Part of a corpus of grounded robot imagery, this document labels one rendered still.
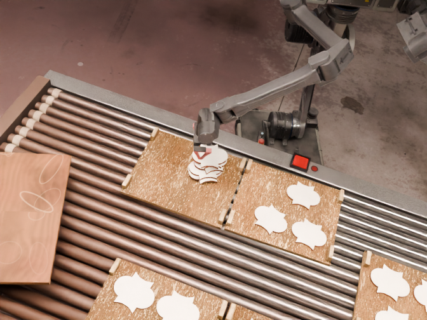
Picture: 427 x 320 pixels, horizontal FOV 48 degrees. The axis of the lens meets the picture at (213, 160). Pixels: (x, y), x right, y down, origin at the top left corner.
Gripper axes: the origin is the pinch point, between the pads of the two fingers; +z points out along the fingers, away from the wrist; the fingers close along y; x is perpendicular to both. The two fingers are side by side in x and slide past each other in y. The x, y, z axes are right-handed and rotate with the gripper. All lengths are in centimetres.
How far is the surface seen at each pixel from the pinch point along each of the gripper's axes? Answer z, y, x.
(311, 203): 10.6, 16.2, 45.3
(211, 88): 104, -144, 25
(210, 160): 5.8, 1.1, 4.9
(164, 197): 12.4, 15.4, -12.7
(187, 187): 12.3, 10.3, -3.7
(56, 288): 15, 52, -47
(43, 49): 106, -175, -101
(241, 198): 12.0, 14.4, 17.3
